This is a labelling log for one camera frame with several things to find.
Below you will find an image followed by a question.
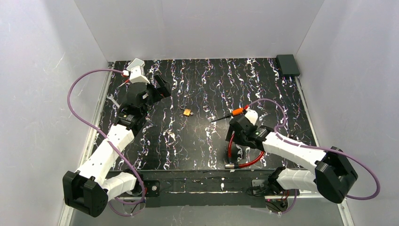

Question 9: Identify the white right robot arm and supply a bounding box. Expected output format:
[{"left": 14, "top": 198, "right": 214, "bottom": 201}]
[{"left": 226, "top": 115, "right": 358, "bottom": 203}]

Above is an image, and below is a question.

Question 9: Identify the white small box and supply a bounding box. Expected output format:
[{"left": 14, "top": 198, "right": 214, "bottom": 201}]
[{"left": 126, "top": 58, "right": 145, "bottom": 71}]

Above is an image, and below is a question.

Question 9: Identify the orange handled screwdriver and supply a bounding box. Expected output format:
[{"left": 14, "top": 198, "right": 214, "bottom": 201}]
[{"left": 211, "top": 105, "right": 248, "bottom": 123}]

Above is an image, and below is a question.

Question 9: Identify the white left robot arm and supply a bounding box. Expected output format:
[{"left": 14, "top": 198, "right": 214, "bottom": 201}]
[{"left": 62, "top": 74, "right": 171, "bottom": 217}]

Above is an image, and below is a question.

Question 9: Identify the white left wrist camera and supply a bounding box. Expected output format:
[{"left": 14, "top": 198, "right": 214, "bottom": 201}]
[{"left": 122, "top": 65, "right": 150, "bottom": 84}]

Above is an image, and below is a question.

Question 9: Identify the red blue small screwdriver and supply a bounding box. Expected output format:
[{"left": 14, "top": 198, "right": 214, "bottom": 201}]
[{"left": 118, "top": 79, "right": 130, "bottom": 88}]

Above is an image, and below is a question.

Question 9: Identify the silver open-end wrench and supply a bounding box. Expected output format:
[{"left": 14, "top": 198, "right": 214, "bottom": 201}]
[{"left": 106, "top": 94, "right": 120, "bottom": 108}]

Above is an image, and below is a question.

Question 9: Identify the brass padlock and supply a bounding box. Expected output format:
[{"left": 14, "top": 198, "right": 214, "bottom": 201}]
[{"left": 180, "top": 105, "right": 193, "bottom": 116}]

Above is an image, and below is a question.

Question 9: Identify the red cable lock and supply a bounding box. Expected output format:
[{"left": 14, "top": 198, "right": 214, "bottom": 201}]
[{"left": 225, "top": 134, "right": 265, "bottom": 170}]

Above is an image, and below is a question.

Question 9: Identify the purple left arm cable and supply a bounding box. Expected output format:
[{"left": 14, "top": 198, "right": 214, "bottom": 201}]
[{"left": 67, "top": 69, "right": 147, "bottom": 217}]

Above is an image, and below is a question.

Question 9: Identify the aluminium frame rail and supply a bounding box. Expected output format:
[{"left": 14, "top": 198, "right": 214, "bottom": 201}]
[{"left": 57, "top": 72, "right": 112, "bottom": 226}]

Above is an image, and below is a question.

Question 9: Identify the black box in corner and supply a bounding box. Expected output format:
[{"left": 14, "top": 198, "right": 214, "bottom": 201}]
[{"left": 276, "top": 54, "right": 300, "bottom": 78}]

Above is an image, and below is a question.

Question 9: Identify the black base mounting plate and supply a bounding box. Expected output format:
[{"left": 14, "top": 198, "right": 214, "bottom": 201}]
[{"left": 113, "top": 169, "right": 300, "bottom": 209}]

